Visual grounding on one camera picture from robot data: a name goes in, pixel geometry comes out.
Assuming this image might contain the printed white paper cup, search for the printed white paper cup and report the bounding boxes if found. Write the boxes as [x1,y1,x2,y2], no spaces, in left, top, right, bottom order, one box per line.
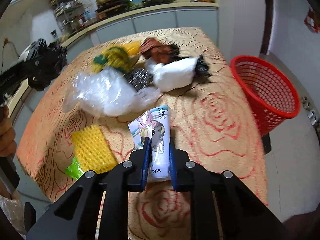
[128,105,171,182]

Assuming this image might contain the clear plastic bag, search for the clear plastic bag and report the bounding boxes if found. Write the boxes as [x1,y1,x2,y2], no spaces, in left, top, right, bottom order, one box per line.
[62,67,161,117]

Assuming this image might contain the white tissue wad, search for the white tissue wad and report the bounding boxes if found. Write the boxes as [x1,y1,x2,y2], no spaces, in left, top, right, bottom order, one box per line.
[145,57,198,92]

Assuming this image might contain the yellow green scrub cloth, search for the yellow green scrub cloth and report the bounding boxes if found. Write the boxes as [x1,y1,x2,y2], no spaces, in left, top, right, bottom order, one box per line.
[92,46,133,74]

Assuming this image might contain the black plastic bag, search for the black plastic bag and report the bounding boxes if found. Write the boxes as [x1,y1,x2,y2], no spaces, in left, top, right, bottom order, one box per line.
[194,55,211,77]

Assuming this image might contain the brown paper wrapper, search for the brown paper wrapper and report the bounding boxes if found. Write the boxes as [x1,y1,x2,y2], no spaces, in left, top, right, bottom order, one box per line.
[139,37,180,64]

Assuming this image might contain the person's left hand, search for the person's left hand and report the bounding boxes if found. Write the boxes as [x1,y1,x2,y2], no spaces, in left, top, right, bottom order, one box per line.
[0,106,17,158]

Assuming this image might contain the rose patterned tablecloth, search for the rose patterned tablecloth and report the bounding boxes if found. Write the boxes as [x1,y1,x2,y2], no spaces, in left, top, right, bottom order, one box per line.
[16,28,267,239]

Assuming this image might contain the yellow foam net sleeve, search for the yellow foam net sleeve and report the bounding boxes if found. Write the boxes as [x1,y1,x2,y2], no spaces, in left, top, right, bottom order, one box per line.
[72,125,118,174]

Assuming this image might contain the metal spice rack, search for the metal spice rack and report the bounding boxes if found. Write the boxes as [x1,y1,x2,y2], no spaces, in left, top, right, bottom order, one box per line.
[49,0,92,35]

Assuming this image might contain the steel wool scrubber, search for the steel wool scrubber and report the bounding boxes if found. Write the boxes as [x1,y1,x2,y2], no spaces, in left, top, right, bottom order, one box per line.
[124,68,153,91]

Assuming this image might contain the green plastic scrap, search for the green plastic scrap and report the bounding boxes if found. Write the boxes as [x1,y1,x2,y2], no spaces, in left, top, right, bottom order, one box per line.
[63,157,84,180]

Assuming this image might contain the red plastic mesh basket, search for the red plastic mesh basket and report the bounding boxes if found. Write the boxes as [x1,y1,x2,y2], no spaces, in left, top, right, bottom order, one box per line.
[230,55,300,136]

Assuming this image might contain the shoes on floor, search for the shoes on floor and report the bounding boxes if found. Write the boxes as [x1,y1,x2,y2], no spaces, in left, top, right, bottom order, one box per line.
[301,96,319,133]

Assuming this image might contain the red hanging ornament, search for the red hanging ornament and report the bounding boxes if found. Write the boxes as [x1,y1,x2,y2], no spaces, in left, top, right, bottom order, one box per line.
[304,8,320,34]

